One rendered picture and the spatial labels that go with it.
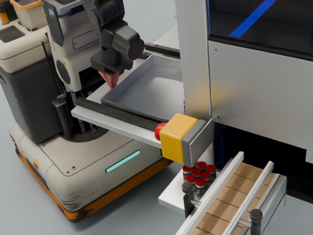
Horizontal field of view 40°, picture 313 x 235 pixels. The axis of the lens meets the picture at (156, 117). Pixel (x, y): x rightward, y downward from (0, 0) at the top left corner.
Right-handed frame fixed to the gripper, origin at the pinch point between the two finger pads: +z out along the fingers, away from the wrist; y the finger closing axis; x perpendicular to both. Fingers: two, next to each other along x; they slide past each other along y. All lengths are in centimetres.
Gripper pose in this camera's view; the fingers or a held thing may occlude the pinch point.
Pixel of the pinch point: (112, 85)
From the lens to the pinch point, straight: 124.1
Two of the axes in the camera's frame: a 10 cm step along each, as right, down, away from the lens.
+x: 5.5, -5.7, 6.2
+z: -0.3, 7.2, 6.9
